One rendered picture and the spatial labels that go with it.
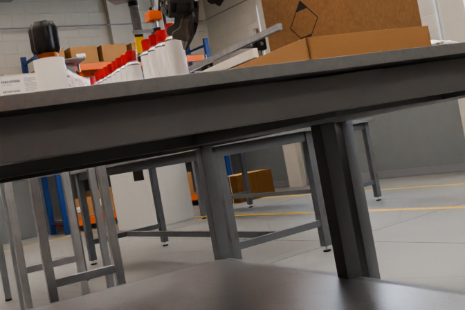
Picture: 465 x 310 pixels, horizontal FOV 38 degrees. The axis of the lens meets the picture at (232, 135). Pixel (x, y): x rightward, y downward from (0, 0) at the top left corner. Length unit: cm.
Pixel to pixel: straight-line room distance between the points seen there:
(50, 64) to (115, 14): 876
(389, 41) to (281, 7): 58
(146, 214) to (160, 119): 672
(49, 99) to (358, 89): 51
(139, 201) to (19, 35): 357
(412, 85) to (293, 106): 25
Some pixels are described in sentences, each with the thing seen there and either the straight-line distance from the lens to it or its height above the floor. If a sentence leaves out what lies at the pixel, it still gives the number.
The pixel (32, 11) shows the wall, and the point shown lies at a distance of 1032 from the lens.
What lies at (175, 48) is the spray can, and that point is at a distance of 182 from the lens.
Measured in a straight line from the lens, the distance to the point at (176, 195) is 778.
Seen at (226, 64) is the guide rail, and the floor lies 90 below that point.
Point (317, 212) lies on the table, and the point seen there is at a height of 24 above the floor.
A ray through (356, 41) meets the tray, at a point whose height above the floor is 85.
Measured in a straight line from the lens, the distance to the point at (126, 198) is 788.
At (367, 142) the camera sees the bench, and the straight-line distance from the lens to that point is 642.
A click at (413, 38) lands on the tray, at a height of 85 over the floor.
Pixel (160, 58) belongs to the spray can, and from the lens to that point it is 189.
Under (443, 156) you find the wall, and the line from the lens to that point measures 823.
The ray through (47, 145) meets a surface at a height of 76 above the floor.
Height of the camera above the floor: 72
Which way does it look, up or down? 1 degrees up
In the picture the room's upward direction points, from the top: 10 degrees counter-clockwise
